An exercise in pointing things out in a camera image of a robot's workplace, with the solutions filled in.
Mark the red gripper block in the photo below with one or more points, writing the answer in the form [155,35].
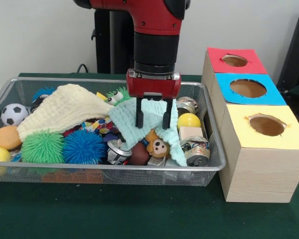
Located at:
[153,85]

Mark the light blue waffle cloth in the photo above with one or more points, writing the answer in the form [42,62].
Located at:
[152,114]

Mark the brown plush monkey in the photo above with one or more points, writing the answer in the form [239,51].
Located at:
[159,147]

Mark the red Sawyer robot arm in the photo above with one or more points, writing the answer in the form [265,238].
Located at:
[157,20]

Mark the wooden box with three holes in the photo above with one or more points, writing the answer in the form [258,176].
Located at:
[259,179]

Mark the yellow smooth ball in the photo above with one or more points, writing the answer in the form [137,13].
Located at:
[189,120]

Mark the green spiky toy with eyes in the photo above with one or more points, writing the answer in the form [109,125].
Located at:
[119,95]

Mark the black printed drink can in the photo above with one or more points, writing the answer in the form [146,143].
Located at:
[115,154]

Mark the crushed printed drink can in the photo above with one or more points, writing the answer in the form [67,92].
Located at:
[198,154]

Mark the blue spiky rubber ball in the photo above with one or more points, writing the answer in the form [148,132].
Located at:
[84,147]

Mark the cream waffle cloth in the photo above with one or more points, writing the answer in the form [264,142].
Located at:
[64,109]

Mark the green spiky rubber ball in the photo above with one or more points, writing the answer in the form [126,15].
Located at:
[43,147]

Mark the small soccer ball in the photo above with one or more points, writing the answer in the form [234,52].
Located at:
[14,114]

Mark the orange foam ball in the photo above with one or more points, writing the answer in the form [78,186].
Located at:
[6,137]

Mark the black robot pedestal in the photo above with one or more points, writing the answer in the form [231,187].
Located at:
[114,44]

